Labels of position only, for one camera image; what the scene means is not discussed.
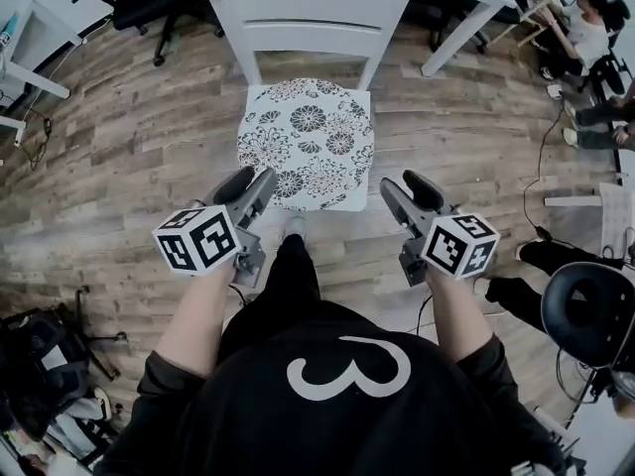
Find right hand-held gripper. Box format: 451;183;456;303
379;169;501;288

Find dark plastic stool seat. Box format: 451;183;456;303
540;261;635;369

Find person's white shoe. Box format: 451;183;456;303
284;215;308;241

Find small white desk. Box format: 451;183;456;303
0;0;83;99

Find thin black cable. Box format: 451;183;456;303
415;293;434;336

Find person's black shirt torso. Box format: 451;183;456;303
93;299;567;476

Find person's black trouser leg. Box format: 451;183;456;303
257;233;321;316

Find person's left forearm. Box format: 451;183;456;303
154;263;238;379

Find person's right forearm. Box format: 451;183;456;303
425;265;495;366

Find black office chair with clutter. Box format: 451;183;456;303
0;285;130;440

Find white side table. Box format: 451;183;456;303
0;114;27;148

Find large white table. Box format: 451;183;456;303
190;0;520;77

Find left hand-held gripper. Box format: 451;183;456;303
151;165;279;290

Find black cable with power adapter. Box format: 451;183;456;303
14;106;54;171

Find teal and white device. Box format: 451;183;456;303
0;12;19;49

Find round floral black-white cushion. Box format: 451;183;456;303
236;77;374;212

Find white furniture frame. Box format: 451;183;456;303
544;180;635;267

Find long black floor cable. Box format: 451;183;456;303
523;99;567;241

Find light wooden chair frame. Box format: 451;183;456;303
488;0;562;49

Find white wooden chair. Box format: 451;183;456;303
204;0;412;213

